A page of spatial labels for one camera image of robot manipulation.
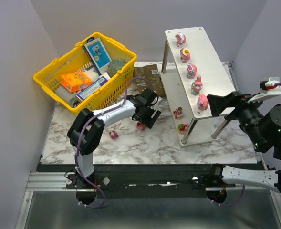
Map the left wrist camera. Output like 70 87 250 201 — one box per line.
151 96 162 106

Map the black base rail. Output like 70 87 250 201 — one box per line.
37 164 227 199

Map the white metal shelf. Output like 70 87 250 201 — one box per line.
160 27 235 147

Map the purple white box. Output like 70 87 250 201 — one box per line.
76 74 111 103

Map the pink cake toy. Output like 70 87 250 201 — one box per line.
109 131 119 140

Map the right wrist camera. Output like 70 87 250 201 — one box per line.
248 77 281 103

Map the orange snack box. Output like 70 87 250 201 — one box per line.
60 72 93 93

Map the pink toy blue bow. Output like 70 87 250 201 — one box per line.
186 63 197 79

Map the red strawberry cake toy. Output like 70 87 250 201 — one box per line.
172 107 184 119

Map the white box in basket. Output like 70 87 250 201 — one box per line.
83 66 99 82

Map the pink bear strawberry toy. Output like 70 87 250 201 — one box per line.
177 124 189 135

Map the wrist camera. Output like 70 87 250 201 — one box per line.
248 77 281 103
151 96 162 106

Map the yellow plastic basket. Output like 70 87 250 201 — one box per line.
33 32 137 115

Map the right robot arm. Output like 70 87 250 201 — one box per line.
207 92 281 195

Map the brown snack bag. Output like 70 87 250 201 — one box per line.
133 64 166 98

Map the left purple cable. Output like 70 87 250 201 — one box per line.
74 77 154 208

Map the blue razor package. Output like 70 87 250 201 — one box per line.
82 37 112 75

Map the pink white bunny toy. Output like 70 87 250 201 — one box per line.
175 32 186 48

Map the grey paper roll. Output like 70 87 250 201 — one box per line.
55 85 80 108

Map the pink mushroom toy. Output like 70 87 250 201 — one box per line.
191 75 203 95

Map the green round melon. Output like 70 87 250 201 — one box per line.
107 58 127 78

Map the pink toy orange plate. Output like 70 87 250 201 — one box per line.
136 122 146 130

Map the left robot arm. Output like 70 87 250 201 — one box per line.
67 88 161 178

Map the pink toy yellow top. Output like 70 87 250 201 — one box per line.
180 48 191 63

